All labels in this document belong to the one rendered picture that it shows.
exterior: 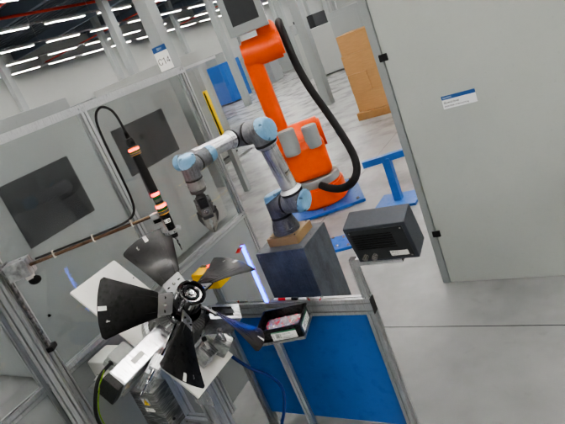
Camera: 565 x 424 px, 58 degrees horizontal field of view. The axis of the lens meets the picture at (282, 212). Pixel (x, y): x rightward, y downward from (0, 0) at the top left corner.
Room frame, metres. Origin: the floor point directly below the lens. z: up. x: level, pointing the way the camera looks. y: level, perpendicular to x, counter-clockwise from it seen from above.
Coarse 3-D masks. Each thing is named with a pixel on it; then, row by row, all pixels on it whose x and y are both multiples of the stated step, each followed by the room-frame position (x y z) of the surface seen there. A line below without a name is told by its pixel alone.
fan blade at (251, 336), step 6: (216, 312) 1.88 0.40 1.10; (222, 318) 1.84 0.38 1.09; (228, 318) 1.88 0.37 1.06; (234, 324) 1.84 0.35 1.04; (240, 324) 1.90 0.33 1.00; (246, 324) 1.96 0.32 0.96; (240, 330) 1.82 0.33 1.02; (246, 330) 1.86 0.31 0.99; (252, 330) 1.90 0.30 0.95; (258, 330) 1.94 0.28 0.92; (246, 336) 1.80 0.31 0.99; (252, 336) 1.83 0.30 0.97; (252, 342) 1.78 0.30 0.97; (258, 342) 1.81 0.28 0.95; (258, 348) 1.77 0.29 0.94
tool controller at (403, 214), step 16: (384, 208) 1.87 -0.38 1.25; (400, 208) 1.82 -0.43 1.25; (352, 224) 1.89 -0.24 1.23; (368, 224) 1.83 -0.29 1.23; (384, 224) 1.79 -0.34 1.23; (400, 224) 1.75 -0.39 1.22; (416, 224) 1.83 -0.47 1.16; (352, 240) 1.89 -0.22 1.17; (368, 240) 1.85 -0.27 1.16; (384, 240) 1.81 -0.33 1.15; (400, 240) 1.78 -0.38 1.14; (416, 240) 1.79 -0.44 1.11; (368, 256) 1.89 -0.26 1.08; (384, 256) 1.85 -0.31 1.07; (400, 256) 1.81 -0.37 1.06; (416, 256) 1.78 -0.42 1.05
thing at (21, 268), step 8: (24, 256) 2.02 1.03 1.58; (8, 264) 1.99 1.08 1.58; (16, 264) 1.97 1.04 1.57; (24, 264) 1.97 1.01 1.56; (8, 272) 1.97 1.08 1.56; (16, 272) 1.97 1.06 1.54; (24, 272) 1.97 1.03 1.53; (32, 272) 1.98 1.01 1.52; (8, 280) 1.97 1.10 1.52; (16, 280) 1.97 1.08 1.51
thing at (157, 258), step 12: (156, 240) 2.10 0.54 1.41; (168, 240) 2.10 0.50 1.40; (132, 252) 2.08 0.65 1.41; (144, 252) 2.07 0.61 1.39; (156, 252) 2.06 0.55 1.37; (168, 252) 2.05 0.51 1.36; (144, 264) 2.05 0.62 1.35; (156, 264) 2.03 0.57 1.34; (168, 264) 2.02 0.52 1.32; (156, 276) 2.01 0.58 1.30; (168, 276) 1.99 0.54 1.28
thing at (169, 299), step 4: (160, 296) 1.87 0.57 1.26; (164, 296) 1.87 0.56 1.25; (168, 296) 1.88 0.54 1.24; (172, 296) 1.89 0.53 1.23; (160, 300) 1.86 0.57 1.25; (164, 300) 1.87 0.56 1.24; (168, 300) 1.88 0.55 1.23; (172, 300) 1.89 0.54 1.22; (160, 304) 1.86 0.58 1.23; (168, 304) 1.88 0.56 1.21; (160, 308) 1.86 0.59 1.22; (164, 308) 1.87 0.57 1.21; (168, 308) 1.87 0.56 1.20; (160, 312) 1.86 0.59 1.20; (164, 312) 1.87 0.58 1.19; (168, 312) 1.87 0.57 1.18
